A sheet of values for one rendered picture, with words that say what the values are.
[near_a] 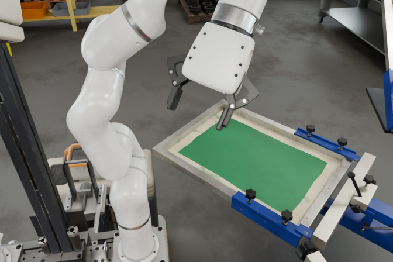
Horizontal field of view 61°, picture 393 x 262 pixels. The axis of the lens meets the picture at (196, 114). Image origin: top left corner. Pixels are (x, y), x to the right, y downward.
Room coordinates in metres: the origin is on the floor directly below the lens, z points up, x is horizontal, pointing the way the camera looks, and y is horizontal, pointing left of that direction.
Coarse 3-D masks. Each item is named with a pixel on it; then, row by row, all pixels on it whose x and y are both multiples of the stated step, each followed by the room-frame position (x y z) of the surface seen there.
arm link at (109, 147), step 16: (96, 80) 0.61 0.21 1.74; (112, 80) 0.63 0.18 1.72; (80, 96) 0.56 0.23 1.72; (96, 96) 0.56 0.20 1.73; (112, 96) 0.58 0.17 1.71; (80, 112) 0.54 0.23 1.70; (96, 112) 0.54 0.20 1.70; (112, 112) 0.56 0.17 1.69; (80, 128) 0.54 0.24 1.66; (96, 128) 0.55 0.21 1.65; (112, 128) 0.61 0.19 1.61; (128, 128) 0.70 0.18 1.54; (80, 144) 0.57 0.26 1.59; (96, 144) 0.56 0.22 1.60; (112, 144) 0.58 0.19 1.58; (128, 144) 0.64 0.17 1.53; (96, 160) 0.56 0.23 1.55; (112, 160) 0.57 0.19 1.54; (128, 160) 0.60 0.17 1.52; (144, 160) 0.69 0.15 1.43; (112, 176) 0.57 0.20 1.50
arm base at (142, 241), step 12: (120, 228) 0.57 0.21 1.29; (144, 228) 0.58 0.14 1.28; (120, 240) 0.63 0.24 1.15; (132, 240) 0.56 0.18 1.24; (144, 240) 0.57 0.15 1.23; (156, 240) 0.63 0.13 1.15; (120, 252) 0.59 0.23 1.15; (132, 252) 0.56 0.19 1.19; (144, 252) 0.57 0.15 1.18; (156, 252) 0.59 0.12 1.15
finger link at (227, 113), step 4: (240, 100) 0.46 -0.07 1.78; (244, 100) 0.46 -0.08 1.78; (248, 100) 0.46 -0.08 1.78; (236, 104) 0.46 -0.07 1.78; (240, 104) 0.46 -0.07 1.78; (244, 104) 0.45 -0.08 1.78; (224, 108) 0.45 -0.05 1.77; (228, 108) 0.45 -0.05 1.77; (236, 108) 0.45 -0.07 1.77; (224, 112) 0.45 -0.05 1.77; (228, 112) 0.45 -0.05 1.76; (232, 112) 0.46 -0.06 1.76; (220, 116) 0.44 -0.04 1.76; (224, 116) 0.44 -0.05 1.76; (228, 116) 0.45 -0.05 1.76; (220, 120) 0.44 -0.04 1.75; (224, 120) 0.45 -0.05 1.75; (228, 120) 0.44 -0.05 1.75; (220, 124) 0.44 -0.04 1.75; (224, 124) 0.44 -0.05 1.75; (228, 124) 0.45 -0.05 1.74; (216, 128) 0.43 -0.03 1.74; (220, 128) 0.44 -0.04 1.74
